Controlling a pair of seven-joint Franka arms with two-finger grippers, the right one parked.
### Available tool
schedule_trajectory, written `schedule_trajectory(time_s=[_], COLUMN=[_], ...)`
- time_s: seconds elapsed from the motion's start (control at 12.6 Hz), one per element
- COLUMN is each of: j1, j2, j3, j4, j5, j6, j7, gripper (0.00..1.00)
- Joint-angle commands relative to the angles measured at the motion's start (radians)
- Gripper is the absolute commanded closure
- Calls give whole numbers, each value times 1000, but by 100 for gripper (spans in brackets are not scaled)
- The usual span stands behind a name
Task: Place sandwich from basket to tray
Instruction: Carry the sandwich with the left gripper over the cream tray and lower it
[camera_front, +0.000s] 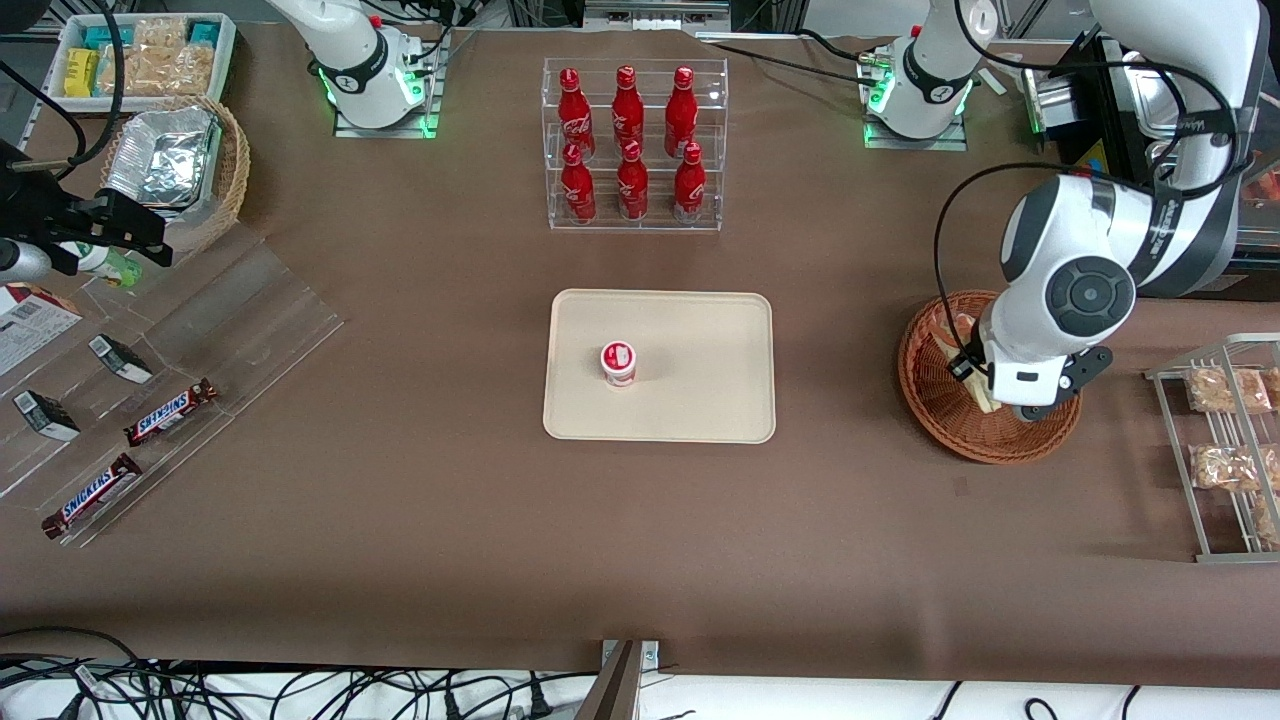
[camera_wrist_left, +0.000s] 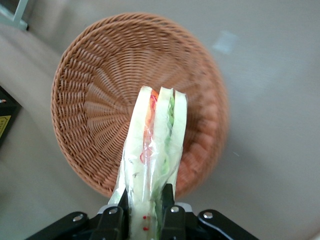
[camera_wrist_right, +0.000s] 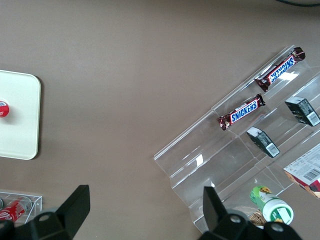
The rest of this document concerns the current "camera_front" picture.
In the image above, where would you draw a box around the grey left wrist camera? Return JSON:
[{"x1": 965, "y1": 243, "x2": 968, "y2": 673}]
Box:
[{"x1": 1012, "y1": 345, "x2": 1115, "y2": 423}]

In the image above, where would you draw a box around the grey wire rack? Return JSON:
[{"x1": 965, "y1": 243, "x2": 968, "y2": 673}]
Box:
[{"x1": 1144, "y1": 333, "x2": 1280, "y2": 565}]

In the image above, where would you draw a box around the silver foil container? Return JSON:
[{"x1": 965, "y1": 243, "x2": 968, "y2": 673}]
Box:
[{"x1": 104, "y1": 107, "x2": 223, "y2": 210}]

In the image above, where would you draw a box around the red cola bottle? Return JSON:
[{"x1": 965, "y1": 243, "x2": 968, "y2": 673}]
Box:
[
  {"x1": 672, "y1": 142, "x2": 708, "y2": 224},
  {"x1": 557, "y1": 68, "x2": 598, "y2": 163},
  {"x1": 616, "y1": 140, "x2": 651, "y2": 222},
  {"x1": 560, "y1": 142, "x2": 599, "y2": 225},
  {"x1": 664, "y1": 67, "x2": 700, "y2": 161},
  {"x1": 611, "y1": 66, "x2": 647, "y2": 159}
]

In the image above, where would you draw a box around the brown table cover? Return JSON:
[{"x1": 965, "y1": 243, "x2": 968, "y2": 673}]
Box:
[{"x1": 0, "y1": 20, "x2": 1280, "y2": 691}]

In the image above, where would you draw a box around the small red white cup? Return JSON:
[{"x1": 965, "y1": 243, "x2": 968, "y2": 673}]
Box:
[{"x1": 600, "y1": 341, "x2": 639, "y2": 389}]

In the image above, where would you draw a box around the black table cable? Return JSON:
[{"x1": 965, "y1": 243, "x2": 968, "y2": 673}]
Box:
[{"x1": 712, "y1": 27, "x2": 893, "y2": 87}]

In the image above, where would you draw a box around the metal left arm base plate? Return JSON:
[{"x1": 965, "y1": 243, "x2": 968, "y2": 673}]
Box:
[{"x1": 861, "y1": 40, "x2": 970, "y2": 153}]

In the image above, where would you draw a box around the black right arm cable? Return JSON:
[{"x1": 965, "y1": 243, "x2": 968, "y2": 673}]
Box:
[{"x1": 0, "y1": 0, "x2": 128, "y2": 189}]

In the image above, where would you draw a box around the beige rectangular tray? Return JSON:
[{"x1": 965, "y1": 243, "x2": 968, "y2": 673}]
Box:
[{"x1": 542, "y1": 289, "x2": 778, "y2": 445}]

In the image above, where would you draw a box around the yellow snack pack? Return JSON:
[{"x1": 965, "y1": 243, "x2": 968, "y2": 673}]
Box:
[{"x1": 63, "y1": 47, "x2": 102, "y2": 99}]

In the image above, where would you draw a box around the clear bagged cracker pack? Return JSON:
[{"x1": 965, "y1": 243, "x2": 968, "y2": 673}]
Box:
[{"x1": 99, "y1": 17, "x2": 217, "y2": 99}]

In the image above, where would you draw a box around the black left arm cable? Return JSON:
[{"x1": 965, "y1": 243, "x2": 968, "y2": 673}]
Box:
[{"x1": 932, "y1": 0, "x2": 1253, "y2": 379}]

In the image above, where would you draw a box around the black floor cable bundle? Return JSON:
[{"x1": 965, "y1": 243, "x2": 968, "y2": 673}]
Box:
[{"x1": 0, "y1": 627, "x2": 561, "y2": 720}]

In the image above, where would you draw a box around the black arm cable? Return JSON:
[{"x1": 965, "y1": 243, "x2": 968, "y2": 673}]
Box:
[
  {"x1": 932, "y1": 0, "x2": 1253, "y2": 379},
  {"x1": 0, "y1": 0, "x2": 128, "y2": 189}
]

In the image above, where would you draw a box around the small black white box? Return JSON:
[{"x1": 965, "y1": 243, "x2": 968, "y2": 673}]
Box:
[
  {"x1": 88, "y1": 334, "x2": 155, "y2": 386},
  {"x1": 12, "y1": 390, "x2": 82, "y2": 443}
]

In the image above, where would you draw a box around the red white printed box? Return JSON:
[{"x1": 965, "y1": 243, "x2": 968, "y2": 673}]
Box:
[{"x1": 0, "y1": 283, "x2": 85, "y2": 379}]

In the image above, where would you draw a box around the green white small bottle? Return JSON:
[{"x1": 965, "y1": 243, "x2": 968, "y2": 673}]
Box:
[{"x1": 58, "y1": 241, "x2": 144, "y2": 290}]

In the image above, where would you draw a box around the triangle sandwich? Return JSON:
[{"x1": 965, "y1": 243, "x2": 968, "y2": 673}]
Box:
[{"x1": 932, "y1": 308, "x2": 1004, "y2": 415}]

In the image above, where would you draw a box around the metal table bracket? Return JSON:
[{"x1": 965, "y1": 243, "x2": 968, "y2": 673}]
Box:
[{"x1": 575, "y1": 639, "x2": 662, "y2": 720}]

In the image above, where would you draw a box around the tan wicker basket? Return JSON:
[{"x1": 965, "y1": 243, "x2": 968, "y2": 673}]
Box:
[{"x1": 98, "y1": 95, "x2": 252, "y2": 257}]

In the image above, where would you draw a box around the round brown wicker basket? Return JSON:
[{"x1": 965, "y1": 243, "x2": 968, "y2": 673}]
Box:
[{"x1": 897, "y1": 290, "x2": 1084, "y2": 466}]

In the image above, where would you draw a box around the brown snickers bar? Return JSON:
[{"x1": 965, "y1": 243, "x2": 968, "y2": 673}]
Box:
[
  {"x1": 41, "y1": 453, "x2": 145, "y2": 542},
  {"x1": 123, "y1": 377, "x2": 220, "y2": 449}
]

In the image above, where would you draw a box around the clear acrylic stepped display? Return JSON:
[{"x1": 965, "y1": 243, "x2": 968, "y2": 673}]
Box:
[{"x1": 0, "y1": 222, "x2": 347, "y2": 550}]

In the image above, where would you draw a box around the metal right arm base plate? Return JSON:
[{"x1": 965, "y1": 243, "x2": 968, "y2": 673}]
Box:
[{"x1": 332, "y1": 28, "x2": 443, "y2": 140}]

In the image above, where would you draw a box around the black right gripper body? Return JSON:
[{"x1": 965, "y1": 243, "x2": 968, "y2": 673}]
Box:
[{"x1": 0, "y1": 140, "x2": 99, "y2": 277}]

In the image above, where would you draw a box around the white plastic bin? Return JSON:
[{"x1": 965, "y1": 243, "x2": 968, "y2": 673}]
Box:
[{"x1": 44, "y1": 12, "x2": 239, "y2": 117}]

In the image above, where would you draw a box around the clear acrylic bottle rack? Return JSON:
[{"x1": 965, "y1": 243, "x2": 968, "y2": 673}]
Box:
[{"x1": 542, "y1": 57, "x2": 730, "y2": 234}]

